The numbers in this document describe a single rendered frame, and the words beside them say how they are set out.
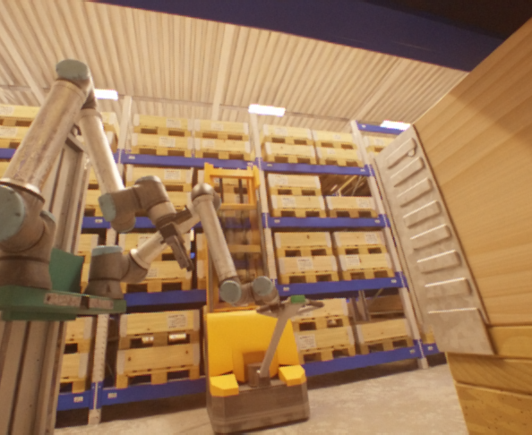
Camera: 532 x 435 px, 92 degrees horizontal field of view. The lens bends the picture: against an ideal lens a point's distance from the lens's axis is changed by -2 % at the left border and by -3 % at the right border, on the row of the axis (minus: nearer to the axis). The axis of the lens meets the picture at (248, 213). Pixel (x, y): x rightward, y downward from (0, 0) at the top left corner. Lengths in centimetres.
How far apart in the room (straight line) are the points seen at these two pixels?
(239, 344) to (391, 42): 247
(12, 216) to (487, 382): 99
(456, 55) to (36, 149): 107
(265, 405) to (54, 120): 228
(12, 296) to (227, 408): 180
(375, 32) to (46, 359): 151
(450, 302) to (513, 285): 5
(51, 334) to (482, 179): 149
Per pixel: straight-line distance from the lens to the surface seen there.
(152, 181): 99
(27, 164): 107
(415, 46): 38
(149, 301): 324
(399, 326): 424
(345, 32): 34
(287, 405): 258
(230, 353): 258
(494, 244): 27
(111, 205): 96
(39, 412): 153
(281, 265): 349
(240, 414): 249
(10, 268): 112
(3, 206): 98
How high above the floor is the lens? 78
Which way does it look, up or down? 22 degrees up
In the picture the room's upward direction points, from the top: 5 degrees counter-clockwise
